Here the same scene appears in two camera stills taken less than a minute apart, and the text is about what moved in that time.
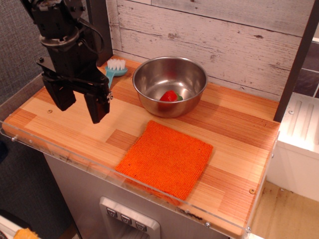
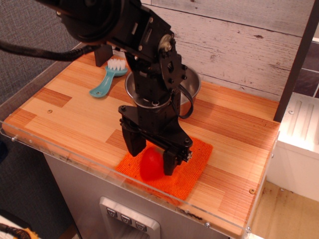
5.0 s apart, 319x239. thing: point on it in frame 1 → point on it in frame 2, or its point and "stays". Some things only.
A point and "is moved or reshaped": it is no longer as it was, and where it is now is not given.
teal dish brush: [115, 67] stays
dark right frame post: [295, 71] stays
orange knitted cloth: [165, 162] stays
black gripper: [76, 66] → [161, 127]
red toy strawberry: [171, 95] is moved or reshaped
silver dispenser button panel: [120, 221] stays
